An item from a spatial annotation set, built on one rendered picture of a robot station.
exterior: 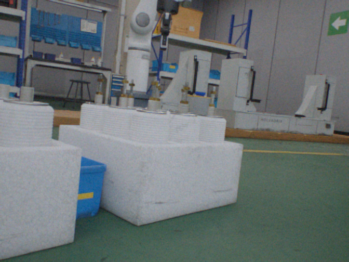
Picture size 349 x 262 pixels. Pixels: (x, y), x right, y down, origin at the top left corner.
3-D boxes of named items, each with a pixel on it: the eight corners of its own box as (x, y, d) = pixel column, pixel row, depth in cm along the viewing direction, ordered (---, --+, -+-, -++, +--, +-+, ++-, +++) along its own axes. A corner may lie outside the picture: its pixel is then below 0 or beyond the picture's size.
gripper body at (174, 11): (157, 2, 119) (154, 30, 120) (157, -5, 111) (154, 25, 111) (178, 5, 120) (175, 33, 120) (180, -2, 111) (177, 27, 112)
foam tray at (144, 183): (54, 184, 103) (59, 124, 102) (150, 174, 131) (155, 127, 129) (137, 226, 76) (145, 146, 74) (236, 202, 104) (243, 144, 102)
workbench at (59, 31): (21, 101, 623) (28, -6, 608) (97, 107, 688) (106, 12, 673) (24, 103, 561) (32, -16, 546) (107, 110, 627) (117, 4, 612)
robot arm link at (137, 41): (131, 12, 142) (127, 54, 144) (131, 6, 133) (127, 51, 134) (153, 15, 144) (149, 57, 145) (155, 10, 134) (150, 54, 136)
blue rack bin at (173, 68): (150, 71, 637) (151, 60, 635) (168, 74, 655) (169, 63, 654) (162, 71, 593) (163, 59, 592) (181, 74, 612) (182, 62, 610)
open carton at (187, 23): (152, 36, 636) (155, 8, 631) (184, 43, 673) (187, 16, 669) (168, 32, 586) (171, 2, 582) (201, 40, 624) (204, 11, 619)
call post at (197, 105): (177, 178, 129) (186, 95, 127) (189, 176, 134) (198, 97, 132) (191, 182, 124) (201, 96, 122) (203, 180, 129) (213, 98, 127)
